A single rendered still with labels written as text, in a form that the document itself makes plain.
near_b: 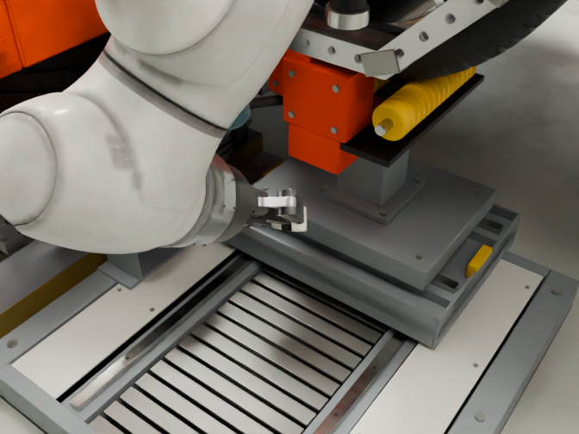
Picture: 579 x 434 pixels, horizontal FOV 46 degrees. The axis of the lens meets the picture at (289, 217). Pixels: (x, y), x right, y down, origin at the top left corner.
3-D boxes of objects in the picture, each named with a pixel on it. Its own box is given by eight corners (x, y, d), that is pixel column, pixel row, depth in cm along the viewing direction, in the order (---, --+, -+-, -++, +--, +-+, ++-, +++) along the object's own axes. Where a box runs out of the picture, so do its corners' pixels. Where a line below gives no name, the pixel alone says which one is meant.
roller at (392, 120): (481, 77, 116) (487, 46, 112) (395, 154, 97) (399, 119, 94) (450, 68, 118) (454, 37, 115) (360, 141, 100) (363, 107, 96)
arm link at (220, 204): (208, 244, 53) (245, 247, 58) (207, 129, 54) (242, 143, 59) (114, 250, 56) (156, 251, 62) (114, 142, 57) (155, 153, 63)
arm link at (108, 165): (169, 283, 54) (259, 145, 51) (18, 286, 40) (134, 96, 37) (85, 206, 58) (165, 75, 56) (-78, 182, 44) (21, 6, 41)
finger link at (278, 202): (227, 189, 63) (277, 184, 61) (252, 195, 68) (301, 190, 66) (227, 214, 63) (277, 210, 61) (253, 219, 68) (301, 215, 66)
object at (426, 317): (513, 245, 142) (522, 208, 136) (433, 353, 120) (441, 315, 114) (316, 165, 166) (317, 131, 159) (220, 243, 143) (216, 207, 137)
